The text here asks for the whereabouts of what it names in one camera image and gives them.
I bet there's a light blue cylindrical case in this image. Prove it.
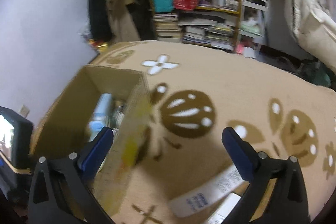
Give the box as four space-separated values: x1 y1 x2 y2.
87 93 113 141

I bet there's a white paper booklet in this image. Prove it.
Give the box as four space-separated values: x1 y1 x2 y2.
204 193 241 224

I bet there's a snack bag on floor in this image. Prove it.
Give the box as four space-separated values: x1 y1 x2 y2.
88 39 109 54

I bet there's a stack of books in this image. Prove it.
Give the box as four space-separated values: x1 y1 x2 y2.
153 11 236 52

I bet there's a white side rack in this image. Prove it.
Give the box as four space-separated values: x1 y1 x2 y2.
235 0 269 60

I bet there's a beige patterned blanket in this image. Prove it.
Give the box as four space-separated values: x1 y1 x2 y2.
94 41 335 223

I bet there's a white label strip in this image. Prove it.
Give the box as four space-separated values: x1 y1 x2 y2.
168 165 244 218

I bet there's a brown cardboard box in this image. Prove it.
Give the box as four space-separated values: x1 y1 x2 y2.
31 65 151 216

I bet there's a black device with screen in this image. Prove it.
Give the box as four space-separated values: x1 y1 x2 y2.
1 107 33 206

